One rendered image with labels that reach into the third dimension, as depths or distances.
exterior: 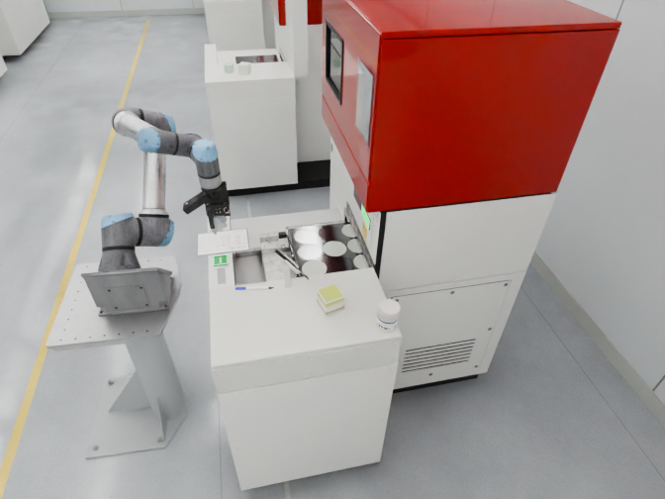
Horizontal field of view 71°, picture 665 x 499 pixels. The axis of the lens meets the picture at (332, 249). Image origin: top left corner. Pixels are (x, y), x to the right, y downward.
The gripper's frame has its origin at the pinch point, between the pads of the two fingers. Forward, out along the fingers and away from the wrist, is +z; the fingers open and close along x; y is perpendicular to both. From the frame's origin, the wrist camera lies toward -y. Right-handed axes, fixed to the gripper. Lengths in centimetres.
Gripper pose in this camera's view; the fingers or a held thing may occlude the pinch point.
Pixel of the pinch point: (213, 231)
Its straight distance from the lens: 176.7
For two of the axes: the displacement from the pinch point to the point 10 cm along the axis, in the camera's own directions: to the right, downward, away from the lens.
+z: -0.2, 7.7, 6.4
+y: 9.8, -1.2, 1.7
